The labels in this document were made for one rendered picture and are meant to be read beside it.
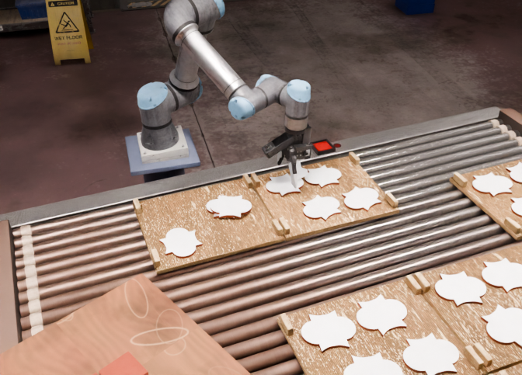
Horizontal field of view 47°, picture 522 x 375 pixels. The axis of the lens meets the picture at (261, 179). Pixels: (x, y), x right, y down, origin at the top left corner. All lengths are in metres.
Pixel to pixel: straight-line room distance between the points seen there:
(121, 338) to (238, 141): 2.76
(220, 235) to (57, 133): 2.70
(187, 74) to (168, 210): 0.56
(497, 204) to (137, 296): 1.23
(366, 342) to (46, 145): 3.13
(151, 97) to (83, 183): 1.67
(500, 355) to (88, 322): 1.03
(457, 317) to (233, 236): 0.70
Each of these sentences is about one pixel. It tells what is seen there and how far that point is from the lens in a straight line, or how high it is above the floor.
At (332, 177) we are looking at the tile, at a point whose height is 0.95.
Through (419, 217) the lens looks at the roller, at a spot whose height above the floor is 0.91.
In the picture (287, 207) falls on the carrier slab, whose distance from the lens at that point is 1.99.
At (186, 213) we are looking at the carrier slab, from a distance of 1.98.
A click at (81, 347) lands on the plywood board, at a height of 1.04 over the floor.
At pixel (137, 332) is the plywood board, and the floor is 1.04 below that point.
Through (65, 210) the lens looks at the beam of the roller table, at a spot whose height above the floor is 0.92.
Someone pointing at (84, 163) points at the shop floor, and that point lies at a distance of 4.04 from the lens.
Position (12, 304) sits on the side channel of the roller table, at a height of 0.95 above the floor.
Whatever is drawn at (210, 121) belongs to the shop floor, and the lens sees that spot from 4.35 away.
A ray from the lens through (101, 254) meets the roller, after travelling 1.91.
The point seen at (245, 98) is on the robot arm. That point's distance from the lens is 1.86.
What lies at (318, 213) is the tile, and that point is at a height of 0.95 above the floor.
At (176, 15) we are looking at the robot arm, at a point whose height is 1.49.
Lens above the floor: 2.17
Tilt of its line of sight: 36 degrees down
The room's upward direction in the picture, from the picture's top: straight up
